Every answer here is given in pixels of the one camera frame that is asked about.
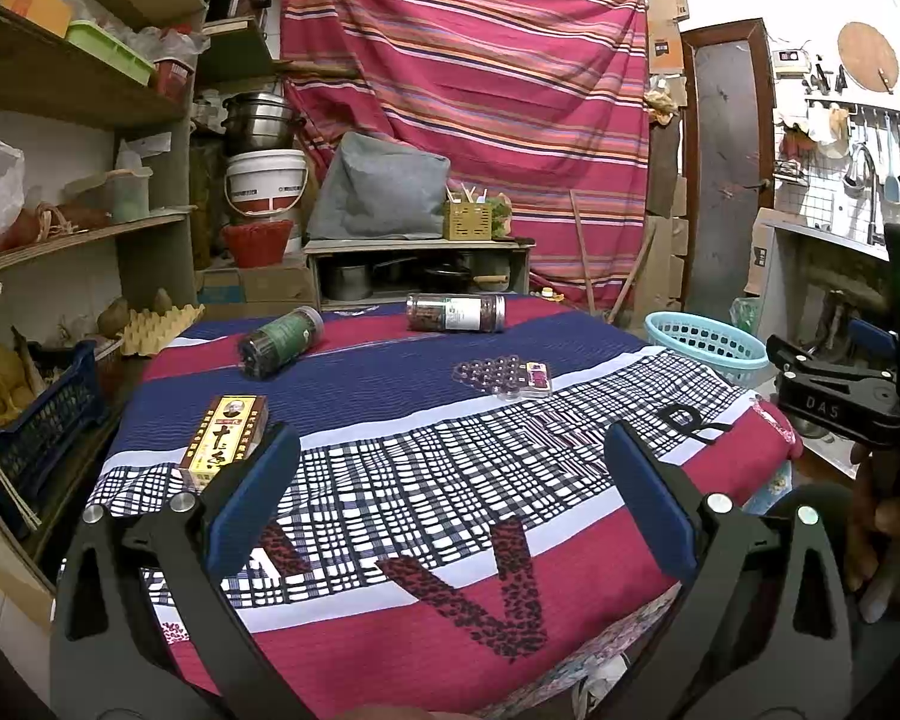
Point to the green plastic bag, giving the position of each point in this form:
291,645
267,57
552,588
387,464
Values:
746,315

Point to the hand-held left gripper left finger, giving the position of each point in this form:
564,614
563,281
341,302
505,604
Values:
251,510

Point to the grey cushion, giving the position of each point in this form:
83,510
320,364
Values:
379,191

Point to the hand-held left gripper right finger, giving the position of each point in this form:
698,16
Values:
652,502

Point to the orange cardboard box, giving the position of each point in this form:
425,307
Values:
34,4

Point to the grey door brown frame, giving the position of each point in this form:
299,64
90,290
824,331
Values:
727,165

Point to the light blue plastic basket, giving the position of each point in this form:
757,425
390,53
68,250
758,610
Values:
709,349

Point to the green plastic tray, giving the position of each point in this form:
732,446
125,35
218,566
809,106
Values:
112,52

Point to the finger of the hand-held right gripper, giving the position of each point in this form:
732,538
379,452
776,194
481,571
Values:
795,369
876,339

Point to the dark jar green label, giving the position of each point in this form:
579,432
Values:
281,341

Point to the printed cardboard box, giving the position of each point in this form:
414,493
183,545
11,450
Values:
765,255

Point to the brown cardboard box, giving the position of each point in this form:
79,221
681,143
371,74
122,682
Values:
262,289

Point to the low grey shelf cabinet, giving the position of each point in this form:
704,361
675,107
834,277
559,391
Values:
420,247

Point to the blue silicone spatula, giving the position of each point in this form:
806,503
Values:
891,184

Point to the round wooden board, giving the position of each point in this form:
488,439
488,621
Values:
868,56

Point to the white plastic bucket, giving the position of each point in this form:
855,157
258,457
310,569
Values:
266,184

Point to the checked red blue printed blanket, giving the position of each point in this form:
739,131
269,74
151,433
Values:
420,480

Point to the red plastic basin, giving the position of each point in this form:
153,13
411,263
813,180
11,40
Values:
259,244

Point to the cardboard egg carton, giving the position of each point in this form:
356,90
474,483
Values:
161,330

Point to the red striped hanging cloth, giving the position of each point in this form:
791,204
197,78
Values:
480,112

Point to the yellow red printed box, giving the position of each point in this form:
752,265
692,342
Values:
221,442

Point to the person's right hand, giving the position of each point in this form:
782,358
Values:
866,540

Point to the large steel pot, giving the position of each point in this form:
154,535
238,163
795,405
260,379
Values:
259,124

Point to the bag of green vegetables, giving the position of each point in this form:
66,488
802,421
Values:
501,217

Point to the wooden utensil holder box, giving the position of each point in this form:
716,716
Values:
466,221

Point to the translucent plastic container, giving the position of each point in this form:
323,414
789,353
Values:
116,195

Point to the tall wooden shelf unit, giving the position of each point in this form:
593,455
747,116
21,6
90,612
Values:
82,90

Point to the dark blue plastic crate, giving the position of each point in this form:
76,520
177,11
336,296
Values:
45,435

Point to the clear jar white green label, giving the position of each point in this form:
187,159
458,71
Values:
457,313

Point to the clear blister tray pink label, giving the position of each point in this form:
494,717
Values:
502,376

